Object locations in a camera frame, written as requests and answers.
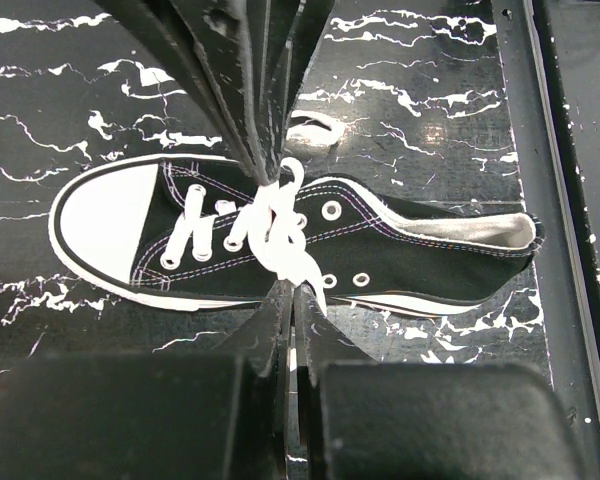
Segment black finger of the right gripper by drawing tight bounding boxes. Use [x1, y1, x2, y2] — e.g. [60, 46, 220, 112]
[97, 0, 275, 183]

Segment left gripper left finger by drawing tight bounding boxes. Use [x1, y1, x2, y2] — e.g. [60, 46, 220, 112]
[219, 281, 293, 479]

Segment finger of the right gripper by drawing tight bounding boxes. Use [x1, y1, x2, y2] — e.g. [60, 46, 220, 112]
[267, 1, 335, 175]

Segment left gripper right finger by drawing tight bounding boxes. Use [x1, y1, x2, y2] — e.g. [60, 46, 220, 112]
[294, 285, 375, 479]

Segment white shoelace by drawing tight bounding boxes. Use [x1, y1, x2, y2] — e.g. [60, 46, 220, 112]
[160, 157, 327, 313]

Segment black white sneaker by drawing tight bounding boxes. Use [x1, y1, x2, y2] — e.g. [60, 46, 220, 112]
[48, 154, 544, 317]

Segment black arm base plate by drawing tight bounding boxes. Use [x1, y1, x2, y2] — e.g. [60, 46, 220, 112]
[494, 1, 600, 479]

